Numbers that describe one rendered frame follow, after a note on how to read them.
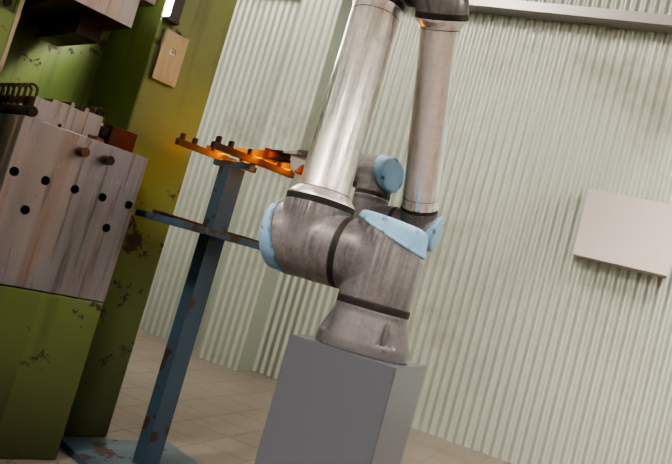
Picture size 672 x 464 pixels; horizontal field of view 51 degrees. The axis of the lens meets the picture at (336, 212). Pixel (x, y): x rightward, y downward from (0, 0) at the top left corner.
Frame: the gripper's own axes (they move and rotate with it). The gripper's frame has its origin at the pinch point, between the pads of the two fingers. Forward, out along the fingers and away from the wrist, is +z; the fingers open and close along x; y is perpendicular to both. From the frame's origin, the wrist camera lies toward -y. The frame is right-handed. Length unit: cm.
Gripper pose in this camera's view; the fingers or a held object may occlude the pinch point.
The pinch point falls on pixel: (303, 157)
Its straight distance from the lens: 201.7
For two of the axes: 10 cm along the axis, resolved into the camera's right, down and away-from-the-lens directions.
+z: -6.5, -1.1, 7.5
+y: -2.7, 9.6, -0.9
